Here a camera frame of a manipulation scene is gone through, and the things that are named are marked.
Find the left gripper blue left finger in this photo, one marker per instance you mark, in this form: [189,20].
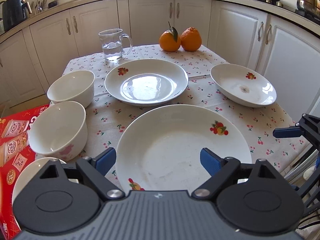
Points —
[97,166]

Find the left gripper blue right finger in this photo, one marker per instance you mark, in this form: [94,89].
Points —
[215,165]

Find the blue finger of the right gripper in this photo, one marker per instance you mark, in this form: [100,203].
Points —
[289,132]

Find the fruit plate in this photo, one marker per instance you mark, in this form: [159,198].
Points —
[243,85]
[160,150]
[146,82]

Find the white floral bowl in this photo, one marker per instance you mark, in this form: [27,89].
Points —
[28,173]
[60,131]

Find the white kitchen cabinets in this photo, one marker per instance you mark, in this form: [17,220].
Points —
[277,43]

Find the red drink carton box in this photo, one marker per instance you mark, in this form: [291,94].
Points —
[16,155]

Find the glass water mug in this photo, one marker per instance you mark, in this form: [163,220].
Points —
[112,44]

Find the bumpy orange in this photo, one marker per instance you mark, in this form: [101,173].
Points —
[191,39]

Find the orange with leaf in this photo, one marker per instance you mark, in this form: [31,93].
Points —
[170,40]

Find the steel pot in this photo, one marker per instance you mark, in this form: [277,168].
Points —
[310,6]

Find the black frying pan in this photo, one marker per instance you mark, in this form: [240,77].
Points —
[52,4]

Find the black air fryer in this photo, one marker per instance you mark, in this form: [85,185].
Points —
[14,12]

